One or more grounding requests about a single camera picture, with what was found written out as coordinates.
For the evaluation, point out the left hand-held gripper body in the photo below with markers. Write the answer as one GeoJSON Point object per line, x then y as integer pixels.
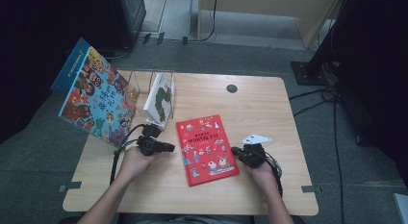
{"type": "Point", "coordinates": [149, 145]}

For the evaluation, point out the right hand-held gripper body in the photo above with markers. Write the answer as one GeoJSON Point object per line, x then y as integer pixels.
{"type": "Point", "coordinates": [255, 155]}

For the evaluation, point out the red picture book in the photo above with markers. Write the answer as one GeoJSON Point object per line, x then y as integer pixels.
{"type": "Point", "coordinates": [207, 150]}

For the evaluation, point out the white caterpillar picture book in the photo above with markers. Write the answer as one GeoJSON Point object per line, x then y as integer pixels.
{"type": "Point", "coordinates": [158, 104]}

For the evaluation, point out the clear acrylic book rack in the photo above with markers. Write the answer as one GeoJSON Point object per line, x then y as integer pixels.
{"type": "Point", "coordinates": [144, 83]}

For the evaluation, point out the light blue monsters picture book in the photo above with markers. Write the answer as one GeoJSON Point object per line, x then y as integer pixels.
{"type": "Point", "coordinates": [99, 102]}

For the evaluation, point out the dark blue monster picture book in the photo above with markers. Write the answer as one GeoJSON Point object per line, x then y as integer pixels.
{"type": "Point", "coordinates": [72, 65]}

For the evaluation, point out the person's right hand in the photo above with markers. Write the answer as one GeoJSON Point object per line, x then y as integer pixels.
{"type": "Point", "coordinates": [264, 176]}

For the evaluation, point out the person's left hand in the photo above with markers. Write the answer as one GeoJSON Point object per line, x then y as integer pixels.
{"type": "Point", "coordinates": [136, 164]}

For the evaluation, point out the black round table grommet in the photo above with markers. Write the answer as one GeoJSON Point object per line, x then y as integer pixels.
{"type": "Point", "coordinates": [231, 88]}

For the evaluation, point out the grey tape strip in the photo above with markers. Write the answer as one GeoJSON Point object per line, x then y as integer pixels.
{"type": "Point", "coordinates": [72, 186]}
{"type": "Point", "coordinates": [309, 188]}

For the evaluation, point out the person's grey clothing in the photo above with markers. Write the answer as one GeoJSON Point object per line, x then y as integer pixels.
{"type": "Point", "coordinates": [183, 219]}

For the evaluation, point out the dark equipment box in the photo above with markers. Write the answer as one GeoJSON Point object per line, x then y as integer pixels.
{"type": "Point", "coordinates": [128, 15]}

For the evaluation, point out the light wooden partition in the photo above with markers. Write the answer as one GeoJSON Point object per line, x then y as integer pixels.
{"type": "Point", "coordinates": [272, 3]}

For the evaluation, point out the white box corner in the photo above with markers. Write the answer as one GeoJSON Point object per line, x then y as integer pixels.
{"type": "Point", "coordinates": [402, 209]}

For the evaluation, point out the black stand base plate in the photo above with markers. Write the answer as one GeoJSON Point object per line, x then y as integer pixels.
{"type": "Point", "coordinates": [308, 75]}

